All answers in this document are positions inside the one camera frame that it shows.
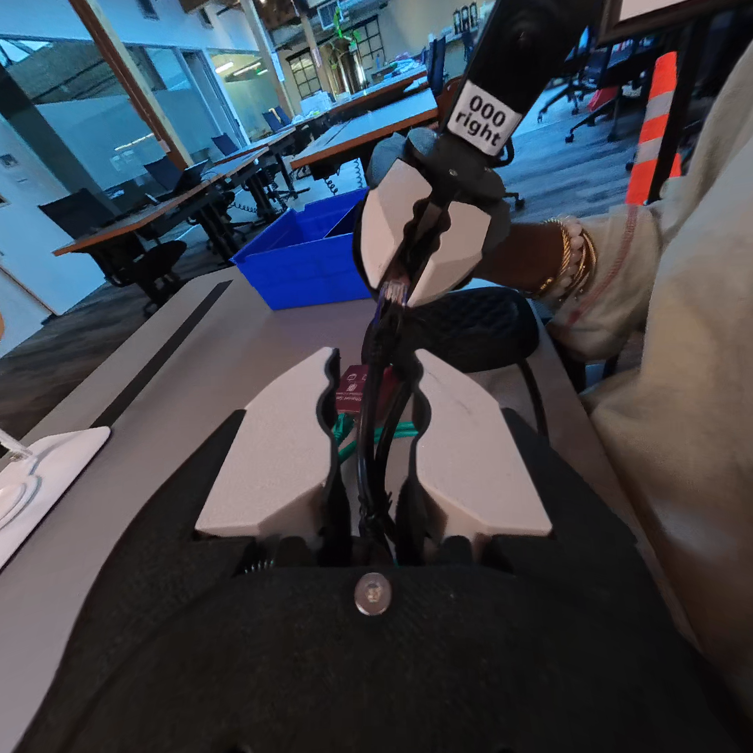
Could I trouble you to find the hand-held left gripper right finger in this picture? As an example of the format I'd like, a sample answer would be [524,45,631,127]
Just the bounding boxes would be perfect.
[411,349,555,545]

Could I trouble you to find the black ethernet cable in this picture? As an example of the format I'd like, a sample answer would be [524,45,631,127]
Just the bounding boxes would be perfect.
[353,276,551,566]

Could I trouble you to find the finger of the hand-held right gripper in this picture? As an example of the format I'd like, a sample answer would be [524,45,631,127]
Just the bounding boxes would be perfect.
[359,159,434,293]
[406,203,493,309]

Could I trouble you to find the black mesh pad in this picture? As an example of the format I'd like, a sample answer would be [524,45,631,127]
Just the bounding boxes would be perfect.
[406,286,541,375]

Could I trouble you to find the person's pale sweater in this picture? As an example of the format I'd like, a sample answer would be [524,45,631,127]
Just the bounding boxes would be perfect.
[579,56,753,713]

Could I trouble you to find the red ethernet splitter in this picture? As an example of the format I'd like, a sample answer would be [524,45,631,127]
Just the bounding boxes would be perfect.
[334,365,404,414]

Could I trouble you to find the blue plastic bin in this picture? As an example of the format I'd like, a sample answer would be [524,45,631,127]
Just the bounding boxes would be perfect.
[231,188,377,311]

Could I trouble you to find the wooden office table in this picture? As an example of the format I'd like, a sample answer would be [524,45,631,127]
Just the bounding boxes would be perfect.
[290,88,441,180]
[53,173,227,295]

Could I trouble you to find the instruction sign on white stand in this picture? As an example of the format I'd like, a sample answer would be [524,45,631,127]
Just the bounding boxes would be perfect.
[0,425,111,570]

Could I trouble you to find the green ethernet cable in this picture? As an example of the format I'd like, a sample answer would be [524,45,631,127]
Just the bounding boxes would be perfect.
[331,412,420,466]

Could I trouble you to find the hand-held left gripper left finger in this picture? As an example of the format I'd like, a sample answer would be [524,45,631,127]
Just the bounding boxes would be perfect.
[194,347,342,539]

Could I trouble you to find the grey desk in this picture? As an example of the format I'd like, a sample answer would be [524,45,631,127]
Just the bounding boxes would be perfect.
[0,262,695,753]

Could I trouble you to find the black framed marker sign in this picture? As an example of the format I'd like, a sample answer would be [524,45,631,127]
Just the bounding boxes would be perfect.
[597,0,713,204]

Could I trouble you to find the row of black office chairs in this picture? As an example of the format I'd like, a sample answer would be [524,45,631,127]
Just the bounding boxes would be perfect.
[538,24,654,145]

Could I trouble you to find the black laptop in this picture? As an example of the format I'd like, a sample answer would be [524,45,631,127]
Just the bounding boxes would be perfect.
[143,158,211,198]

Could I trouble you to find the gold bracelets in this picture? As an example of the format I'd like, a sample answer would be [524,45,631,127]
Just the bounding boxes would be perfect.
[526,215,599,302]

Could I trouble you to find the orange traffic cone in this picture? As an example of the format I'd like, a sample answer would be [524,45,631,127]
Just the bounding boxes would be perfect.
[624,51,684,207]

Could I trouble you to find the black office chair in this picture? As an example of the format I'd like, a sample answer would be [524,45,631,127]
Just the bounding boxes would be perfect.
[105,240,189,315]

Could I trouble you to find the black tape strip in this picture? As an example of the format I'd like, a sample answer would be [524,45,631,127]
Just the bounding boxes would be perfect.
[91,281,234,430]

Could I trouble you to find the wooden post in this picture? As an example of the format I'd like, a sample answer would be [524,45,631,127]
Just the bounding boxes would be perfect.
[69,0,196,169]

